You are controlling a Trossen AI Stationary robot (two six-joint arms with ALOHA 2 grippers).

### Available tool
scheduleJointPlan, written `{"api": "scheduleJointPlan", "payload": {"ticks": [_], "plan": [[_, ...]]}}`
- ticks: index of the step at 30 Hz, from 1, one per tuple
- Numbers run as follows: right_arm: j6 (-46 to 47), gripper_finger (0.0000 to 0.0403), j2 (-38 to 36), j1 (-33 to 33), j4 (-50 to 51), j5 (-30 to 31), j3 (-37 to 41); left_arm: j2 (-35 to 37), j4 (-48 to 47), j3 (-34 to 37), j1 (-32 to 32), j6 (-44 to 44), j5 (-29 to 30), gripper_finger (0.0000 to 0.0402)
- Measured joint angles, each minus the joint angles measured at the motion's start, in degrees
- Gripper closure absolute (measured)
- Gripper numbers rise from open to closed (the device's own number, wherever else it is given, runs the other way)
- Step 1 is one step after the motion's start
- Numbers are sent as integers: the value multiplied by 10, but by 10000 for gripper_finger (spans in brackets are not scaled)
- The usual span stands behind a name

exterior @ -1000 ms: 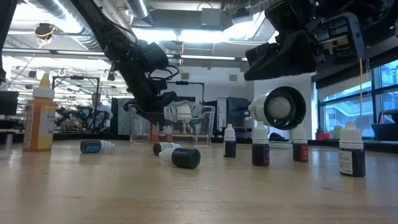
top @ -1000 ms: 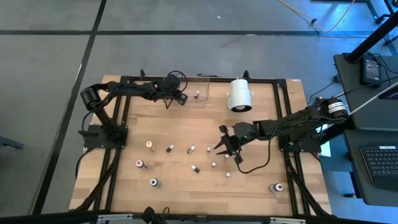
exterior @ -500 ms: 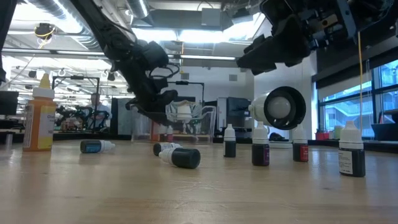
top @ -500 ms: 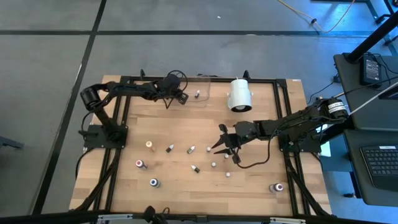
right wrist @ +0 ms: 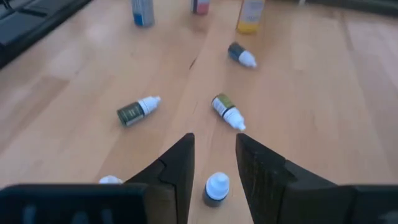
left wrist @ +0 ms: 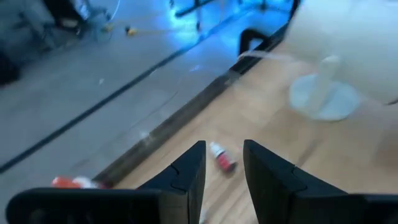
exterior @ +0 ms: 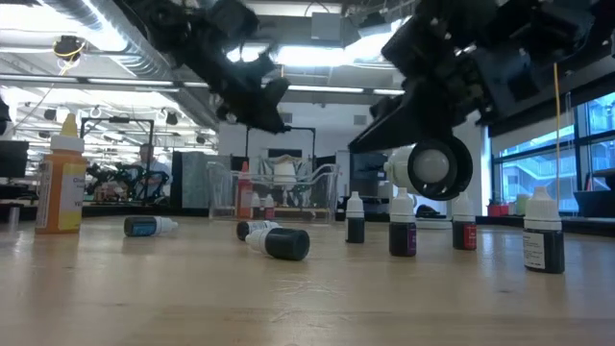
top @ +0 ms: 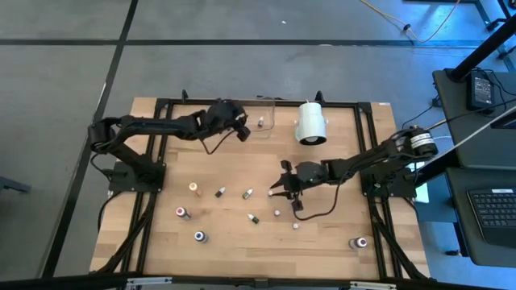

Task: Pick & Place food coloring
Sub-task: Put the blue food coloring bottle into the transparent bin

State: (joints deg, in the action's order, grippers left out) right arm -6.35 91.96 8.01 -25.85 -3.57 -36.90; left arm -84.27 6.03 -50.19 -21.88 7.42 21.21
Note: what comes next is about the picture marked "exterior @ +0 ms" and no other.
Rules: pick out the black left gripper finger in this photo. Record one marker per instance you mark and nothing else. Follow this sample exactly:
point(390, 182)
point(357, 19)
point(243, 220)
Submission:
point(254, 115)
point(276, 91)

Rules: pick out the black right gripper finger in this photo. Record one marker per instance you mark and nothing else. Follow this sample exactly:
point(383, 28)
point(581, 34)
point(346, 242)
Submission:
point(384, 106)
point(408, 125)

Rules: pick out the large orange food coloring bottle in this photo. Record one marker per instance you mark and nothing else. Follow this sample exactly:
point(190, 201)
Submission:
point(245, 197)

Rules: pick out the small red dropper bottle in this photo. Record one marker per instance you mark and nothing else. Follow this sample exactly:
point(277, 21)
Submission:
point(464, 235)
point(269, 211)

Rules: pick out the small green dropper bottle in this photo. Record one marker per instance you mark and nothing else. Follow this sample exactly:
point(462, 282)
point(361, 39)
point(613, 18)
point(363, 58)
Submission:
point(254, 225)

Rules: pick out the small purple dropper bottle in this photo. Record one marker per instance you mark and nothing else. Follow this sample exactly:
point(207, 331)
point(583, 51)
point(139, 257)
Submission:
point(402, 238)

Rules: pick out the small black dropper bottle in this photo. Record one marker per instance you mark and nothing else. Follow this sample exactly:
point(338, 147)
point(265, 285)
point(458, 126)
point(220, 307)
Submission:
point(288, 244)

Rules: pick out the small blue dropper bottle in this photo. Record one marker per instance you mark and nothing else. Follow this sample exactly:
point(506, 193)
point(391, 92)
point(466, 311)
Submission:
point(141, 227)

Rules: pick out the small dark white-label dropper bottle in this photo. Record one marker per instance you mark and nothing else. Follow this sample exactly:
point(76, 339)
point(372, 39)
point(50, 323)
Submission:
point(552, 250)

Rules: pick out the large yellow food coloring bottle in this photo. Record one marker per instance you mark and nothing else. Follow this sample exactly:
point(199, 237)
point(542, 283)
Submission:
point(60, 202)

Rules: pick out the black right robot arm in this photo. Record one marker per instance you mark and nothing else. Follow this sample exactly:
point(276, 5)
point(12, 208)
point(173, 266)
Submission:
point(567, 38)

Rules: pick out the black cabinet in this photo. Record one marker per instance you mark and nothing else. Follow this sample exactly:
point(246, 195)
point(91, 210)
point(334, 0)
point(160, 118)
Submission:
point(367, 168)

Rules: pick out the white draped equipment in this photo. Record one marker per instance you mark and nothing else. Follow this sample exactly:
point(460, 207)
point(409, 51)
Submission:
point(284, 173)

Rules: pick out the grey partition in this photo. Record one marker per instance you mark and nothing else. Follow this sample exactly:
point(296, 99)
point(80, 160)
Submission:
point(197, 180)

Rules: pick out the clear plastic bin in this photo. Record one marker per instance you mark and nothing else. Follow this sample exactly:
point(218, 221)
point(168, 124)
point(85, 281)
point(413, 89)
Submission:
point(317, 192)

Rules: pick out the person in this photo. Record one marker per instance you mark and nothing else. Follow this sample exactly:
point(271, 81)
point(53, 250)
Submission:
point(146, 156)

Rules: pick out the red container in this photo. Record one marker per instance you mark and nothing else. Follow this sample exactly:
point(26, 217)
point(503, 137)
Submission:
point(497, 210)

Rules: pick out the green container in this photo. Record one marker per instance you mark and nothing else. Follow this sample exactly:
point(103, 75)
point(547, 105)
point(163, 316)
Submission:
point(520, 204)

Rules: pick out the black tub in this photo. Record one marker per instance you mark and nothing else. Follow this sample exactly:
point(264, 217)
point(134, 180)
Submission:
point(596, 204)

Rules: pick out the black monitor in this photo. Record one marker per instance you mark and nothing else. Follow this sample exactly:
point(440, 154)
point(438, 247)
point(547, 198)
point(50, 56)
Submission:
point(13, 158)

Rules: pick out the black frame rig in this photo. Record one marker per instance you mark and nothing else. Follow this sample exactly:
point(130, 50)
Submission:
point(281, 128)
point(117, 120)

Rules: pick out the round metal ceiling duct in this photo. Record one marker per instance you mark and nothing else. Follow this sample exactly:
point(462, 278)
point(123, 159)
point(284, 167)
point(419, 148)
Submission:
point(158, 67)

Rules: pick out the black aluminium table frame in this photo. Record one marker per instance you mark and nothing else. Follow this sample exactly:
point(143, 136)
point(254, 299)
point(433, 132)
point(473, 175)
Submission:
point(591, 226)

